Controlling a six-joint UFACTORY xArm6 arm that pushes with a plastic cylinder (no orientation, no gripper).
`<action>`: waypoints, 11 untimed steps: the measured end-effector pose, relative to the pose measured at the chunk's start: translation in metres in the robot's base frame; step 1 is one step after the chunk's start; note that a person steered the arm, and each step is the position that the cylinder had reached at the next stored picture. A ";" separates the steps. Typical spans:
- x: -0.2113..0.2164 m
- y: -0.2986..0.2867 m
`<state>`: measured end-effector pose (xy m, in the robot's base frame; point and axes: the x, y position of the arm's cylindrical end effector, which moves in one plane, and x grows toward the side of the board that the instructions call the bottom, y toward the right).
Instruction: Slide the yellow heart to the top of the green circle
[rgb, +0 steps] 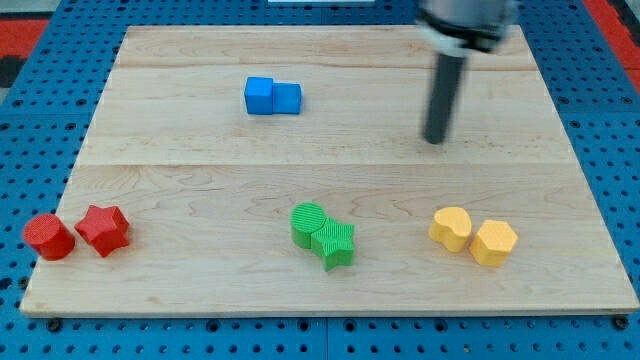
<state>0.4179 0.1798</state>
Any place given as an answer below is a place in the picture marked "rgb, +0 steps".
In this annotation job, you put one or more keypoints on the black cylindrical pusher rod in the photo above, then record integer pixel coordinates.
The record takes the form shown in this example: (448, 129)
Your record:
(444, 87)

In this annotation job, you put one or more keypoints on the yellow heart block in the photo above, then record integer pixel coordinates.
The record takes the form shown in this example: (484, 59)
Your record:
(452, 227)

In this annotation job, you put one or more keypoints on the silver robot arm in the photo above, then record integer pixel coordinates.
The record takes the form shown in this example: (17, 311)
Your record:
(456, 28)

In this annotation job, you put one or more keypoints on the blue cube block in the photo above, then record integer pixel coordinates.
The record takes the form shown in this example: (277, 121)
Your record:
(287, 98)
(258, 94)

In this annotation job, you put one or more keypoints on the yellow hexagon block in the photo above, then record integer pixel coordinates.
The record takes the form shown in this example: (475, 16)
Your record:
(493, 243)

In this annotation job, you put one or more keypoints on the green cylinder block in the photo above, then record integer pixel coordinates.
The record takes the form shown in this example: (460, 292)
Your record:
(305, 219)

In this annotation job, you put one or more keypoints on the green star block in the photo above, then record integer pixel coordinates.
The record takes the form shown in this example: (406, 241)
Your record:
(333, 244)

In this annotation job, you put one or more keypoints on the wooden board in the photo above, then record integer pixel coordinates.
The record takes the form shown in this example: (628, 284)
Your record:
(208, 189)

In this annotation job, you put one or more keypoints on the red star block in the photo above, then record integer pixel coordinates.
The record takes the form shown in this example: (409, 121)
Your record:
(105, 229)

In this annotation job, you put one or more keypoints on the red cylinder block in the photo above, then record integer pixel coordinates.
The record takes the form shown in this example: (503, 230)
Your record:
(48, 236)

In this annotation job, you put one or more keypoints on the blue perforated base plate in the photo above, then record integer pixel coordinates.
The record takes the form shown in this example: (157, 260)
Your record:
(49, 107)

